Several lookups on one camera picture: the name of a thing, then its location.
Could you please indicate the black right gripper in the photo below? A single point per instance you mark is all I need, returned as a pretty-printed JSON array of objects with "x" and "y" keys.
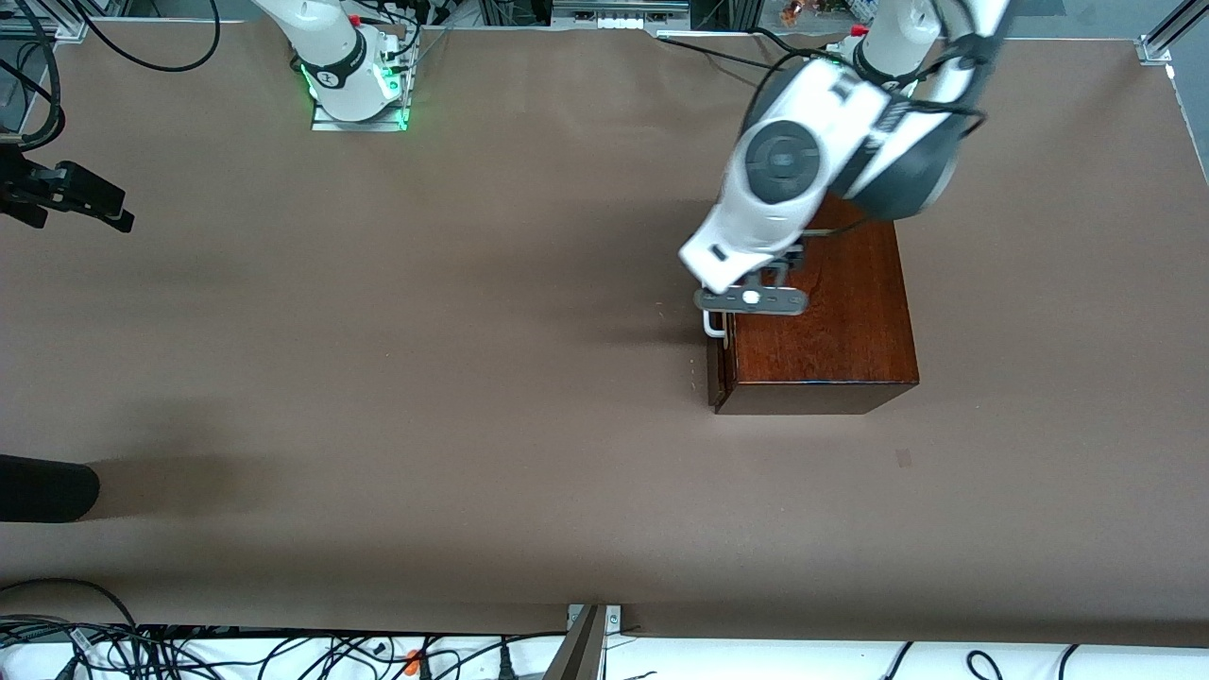
[{"x": 19, "y": 183}]

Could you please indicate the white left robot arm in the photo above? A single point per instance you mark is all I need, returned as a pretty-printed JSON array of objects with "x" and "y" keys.
[{"x": 756, "y": 236}]

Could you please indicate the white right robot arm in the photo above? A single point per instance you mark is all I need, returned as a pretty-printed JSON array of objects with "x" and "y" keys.
[{"x": 326, "y": 38}]

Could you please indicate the black padded cylinder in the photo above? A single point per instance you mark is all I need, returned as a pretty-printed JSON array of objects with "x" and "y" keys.
[{"x": 47, "y": 488}]

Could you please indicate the brown paper table cover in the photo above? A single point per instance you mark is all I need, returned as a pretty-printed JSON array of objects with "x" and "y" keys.
[{"x": 378, "y": 529}]

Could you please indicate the orange connector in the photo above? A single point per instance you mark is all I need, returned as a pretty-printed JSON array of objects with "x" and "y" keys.
[{"x": 413, "y": 661}]

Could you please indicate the white power strip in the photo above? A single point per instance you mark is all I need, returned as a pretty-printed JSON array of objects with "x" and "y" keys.
[{"x": 619, "y": 21}]

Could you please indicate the black plug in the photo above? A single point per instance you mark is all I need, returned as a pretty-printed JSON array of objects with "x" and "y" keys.
[{"x": 505, "y": 661}]

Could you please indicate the grey aluminium profile beam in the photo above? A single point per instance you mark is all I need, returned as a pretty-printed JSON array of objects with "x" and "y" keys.
[{"x": 578, "y": 652}]

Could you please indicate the dark brown wooden cabinet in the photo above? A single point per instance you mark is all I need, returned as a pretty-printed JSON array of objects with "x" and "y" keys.
[{"x": 831, "y": 331}]

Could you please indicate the aluminium frame rail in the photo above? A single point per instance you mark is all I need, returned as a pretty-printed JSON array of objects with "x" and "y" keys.
[{"x": 38, "y": 30}]

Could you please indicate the silver corner bracket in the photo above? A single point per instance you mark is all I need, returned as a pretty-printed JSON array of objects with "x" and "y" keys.
[{"x": 614, "y": 619}]

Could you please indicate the aluminium frame corner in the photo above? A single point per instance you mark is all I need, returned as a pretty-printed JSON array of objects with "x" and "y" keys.
[{"x": 1154, "y": 49}]

